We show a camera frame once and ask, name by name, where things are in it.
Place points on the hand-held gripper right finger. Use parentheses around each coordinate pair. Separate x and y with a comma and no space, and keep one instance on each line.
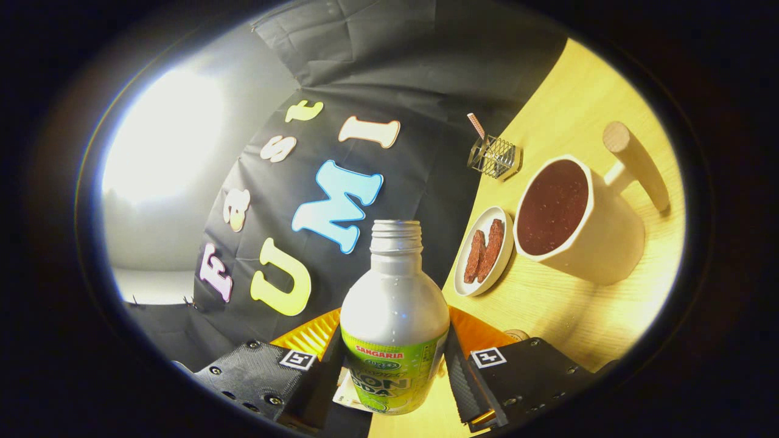
(535,371)

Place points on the striped straw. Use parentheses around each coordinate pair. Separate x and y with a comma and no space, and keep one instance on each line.
(475,125)

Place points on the brown meat piece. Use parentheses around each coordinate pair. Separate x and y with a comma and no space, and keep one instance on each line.
(492,249)
(475,264)

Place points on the silver bottle with green label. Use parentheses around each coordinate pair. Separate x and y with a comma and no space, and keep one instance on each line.
(395,304)

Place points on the wooden table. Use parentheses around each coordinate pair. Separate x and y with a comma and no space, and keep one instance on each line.
(560,316)

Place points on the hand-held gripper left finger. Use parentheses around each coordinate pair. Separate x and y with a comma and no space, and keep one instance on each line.
(255,371)

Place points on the white oval plate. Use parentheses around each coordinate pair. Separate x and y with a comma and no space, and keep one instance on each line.
(470,287)

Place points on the round cork coaster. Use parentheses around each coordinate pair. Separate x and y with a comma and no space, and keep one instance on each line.
(517,334)

